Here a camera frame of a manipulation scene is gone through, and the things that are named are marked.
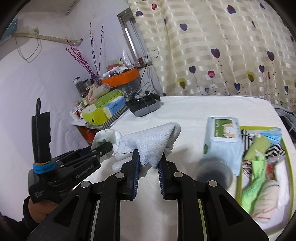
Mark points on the purple dried flower branches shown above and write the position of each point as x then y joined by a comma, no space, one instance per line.
89,58

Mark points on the blue face masks bundle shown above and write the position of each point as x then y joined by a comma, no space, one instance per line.
274,135

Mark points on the green rabbit towel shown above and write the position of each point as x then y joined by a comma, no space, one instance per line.
258,148

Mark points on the grey sock pair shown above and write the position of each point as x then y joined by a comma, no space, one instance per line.
151,144

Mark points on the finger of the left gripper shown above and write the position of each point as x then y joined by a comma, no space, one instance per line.
76,155
101,151

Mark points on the green microfiber cloth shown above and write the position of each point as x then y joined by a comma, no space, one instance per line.
250,193

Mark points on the pile of clothes on chair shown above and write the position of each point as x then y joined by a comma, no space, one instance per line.
288,118

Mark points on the orange tray with clutter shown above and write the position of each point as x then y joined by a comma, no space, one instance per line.
120,75

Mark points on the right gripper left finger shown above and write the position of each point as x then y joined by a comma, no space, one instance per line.
92,211

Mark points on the heart pattern curtain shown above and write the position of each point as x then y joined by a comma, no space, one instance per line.
219,48

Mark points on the green shallow cardboard box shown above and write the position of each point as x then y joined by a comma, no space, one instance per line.
281,216

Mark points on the red snack plastic packet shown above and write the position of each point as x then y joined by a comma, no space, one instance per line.
270,169

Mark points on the stack of green boxes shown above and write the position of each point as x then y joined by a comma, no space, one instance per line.
105,111

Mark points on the small striped sock roll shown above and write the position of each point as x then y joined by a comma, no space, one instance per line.
247,140

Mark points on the grey lidded plastic container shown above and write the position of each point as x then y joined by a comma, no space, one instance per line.
214,169

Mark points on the person's left hand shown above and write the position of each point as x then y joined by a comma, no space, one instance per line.
39,211

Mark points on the cream red-striped towel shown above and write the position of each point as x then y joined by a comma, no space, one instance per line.
266,202

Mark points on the white towel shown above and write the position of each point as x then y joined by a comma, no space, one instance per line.
282,179

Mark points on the grey black device with cables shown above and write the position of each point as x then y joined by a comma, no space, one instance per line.
144,105

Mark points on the white green sock pair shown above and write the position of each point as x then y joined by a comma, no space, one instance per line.
104,136

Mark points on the wet wipes pack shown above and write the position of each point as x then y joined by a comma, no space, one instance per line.
223,141

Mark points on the black white striped sock ball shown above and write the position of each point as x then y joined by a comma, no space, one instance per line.
275,151

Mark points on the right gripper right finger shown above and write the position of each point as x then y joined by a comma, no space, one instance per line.
206,211

